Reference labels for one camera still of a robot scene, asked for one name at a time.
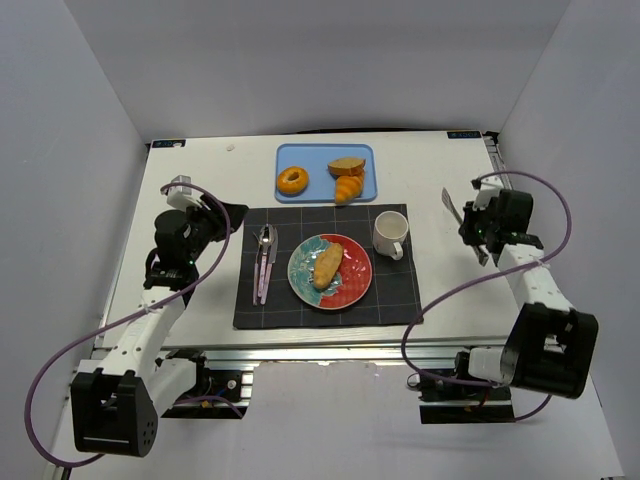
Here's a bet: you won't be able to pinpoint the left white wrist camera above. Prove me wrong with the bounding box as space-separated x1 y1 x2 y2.
161 175 200 212

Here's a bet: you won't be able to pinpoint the right blue corner label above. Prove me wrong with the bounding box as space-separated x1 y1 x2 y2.
446 130 483 140

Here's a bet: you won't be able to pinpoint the dark checked placemat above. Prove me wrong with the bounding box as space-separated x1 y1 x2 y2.
233 204 421 330

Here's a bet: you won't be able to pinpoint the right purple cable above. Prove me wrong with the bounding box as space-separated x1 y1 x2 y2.
401 170 573 422

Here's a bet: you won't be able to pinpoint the left blue corner label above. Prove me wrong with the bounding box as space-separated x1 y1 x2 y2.
151 139 186 149

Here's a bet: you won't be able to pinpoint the pink handled fork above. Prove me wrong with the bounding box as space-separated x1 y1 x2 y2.
252 227 268 306

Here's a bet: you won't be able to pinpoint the orange donut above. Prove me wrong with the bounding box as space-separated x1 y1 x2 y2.
276 166 309 196

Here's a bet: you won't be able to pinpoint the teal and red plate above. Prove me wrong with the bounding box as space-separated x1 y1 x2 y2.
287 234 373 311

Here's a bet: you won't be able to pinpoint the blue corner label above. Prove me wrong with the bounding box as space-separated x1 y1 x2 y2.
151 139 186 149
446 130 483 140

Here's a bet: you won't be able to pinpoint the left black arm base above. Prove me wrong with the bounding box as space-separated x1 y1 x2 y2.
156 349 248 420

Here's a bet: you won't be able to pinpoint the purple cable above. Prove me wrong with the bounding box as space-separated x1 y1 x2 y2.
23 182 245 467
401 170 573 422

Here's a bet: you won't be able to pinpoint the pink handled spoon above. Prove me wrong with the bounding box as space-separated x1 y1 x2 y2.
258 224 273 300

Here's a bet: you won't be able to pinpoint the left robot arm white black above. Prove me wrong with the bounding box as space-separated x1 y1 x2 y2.
71 194 249 457

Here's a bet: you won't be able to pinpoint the blue plastic tray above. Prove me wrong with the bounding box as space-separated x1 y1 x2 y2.
274 143 378 204

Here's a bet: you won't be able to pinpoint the sliced round bread loaf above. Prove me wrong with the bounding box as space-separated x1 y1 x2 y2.
327 157 366 177

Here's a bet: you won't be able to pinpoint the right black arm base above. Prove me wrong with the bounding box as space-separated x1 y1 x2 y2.
406 373 515 425

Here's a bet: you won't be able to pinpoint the metal tongs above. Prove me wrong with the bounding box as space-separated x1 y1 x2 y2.
441 188 489 266

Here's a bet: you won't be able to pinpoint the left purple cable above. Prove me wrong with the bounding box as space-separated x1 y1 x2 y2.
23 182 245 467

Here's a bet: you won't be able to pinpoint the white ceramic mug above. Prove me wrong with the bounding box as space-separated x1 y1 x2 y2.
373 211 409 261

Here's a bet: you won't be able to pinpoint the pink handled knife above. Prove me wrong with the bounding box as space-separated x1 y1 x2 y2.
259 224 279 305

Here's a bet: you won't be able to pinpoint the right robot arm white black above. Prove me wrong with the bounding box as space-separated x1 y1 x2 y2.
459 187 599 399

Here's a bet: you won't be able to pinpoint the golden croissant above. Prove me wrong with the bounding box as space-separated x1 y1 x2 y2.
334 173 365 205

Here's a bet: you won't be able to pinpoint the long tan bread roll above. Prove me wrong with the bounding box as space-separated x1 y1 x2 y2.
313 243 344 290

